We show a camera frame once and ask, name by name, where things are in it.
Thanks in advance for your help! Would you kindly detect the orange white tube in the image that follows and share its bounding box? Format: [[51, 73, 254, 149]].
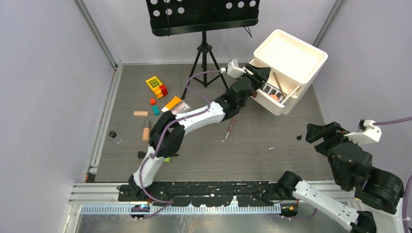
[[161, 96, 182, 112]]

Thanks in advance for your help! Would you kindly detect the white drawer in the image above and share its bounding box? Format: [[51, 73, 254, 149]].
[[252, 69, 300, 116]]

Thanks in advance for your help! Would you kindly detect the white drawer organizer box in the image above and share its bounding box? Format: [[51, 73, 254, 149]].
[[253, 29, 328, 97]]

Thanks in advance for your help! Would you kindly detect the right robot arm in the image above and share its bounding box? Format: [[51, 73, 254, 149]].
[[275, 119, 412, 233]]

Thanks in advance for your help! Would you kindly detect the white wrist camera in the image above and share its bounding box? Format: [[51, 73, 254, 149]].
[[220, 59, 246, 79], [344, 119, 382, 145]]

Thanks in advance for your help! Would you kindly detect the beige rectangular block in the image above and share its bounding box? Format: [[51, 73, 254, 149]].
[[133, 111, 149, 117]]

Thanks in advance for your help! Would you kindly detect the clear small cup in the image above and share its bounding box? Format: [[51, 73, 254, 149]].
[[108, 131, 122, 144]]

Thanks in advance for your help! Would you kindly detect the red orange toy block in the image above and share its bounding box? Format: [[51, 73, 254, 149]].
[[154, 84, 168, 99]]

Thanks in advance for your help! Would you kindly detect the red silver lip pen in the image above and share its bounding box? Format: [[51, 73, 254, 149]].
[[224, 117, 236, 140]]

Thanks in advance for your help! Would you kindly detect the black music stand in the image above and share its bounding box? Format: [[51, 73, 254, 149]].
[[145, 0, 261, 100]]

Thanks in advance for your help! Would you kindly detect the thin tan wooden pencil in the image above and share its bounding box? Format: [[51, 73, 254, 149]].
[[273, 72, 286, 100]]

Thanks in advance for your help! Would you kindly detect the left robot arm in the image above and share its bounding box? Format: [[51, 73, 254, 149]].
[[128, 63, 271, 201]]

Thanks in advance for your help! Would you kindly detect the teal block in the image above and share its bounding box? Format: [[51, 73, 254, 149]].
[[152, 105, 160, 116]]

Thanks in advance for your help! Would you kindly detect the clear false lashes pack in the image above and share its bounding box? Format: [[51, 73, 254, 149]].
[[171, 100, 192, 114]]

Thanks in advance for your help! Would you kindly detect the tan foundation bottle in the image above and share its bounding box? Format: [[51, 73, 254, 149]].
[[142, 119, 151, 143]]

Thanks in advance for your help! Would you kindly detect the yellow green toy block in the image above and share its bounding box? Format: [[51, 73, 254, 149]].
[[145, 76, 163, 91]]

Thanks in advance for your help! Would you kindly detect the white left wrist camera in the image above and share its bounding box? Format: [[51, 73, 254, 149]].
[[220, 59, 246, 79]]

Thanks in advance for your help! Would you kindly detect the pink round puff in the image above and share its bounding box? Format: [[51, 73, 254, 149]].
[[270, 95, 279, 101]]

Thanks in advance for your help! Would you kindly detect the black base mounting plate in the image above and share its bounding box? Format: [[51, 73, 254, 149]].
[[117, 181, 299, 207]]

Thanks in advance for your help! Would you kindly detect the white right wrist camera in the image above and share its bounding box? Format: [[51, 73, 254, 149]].
[[344, 119, 382, 145]]

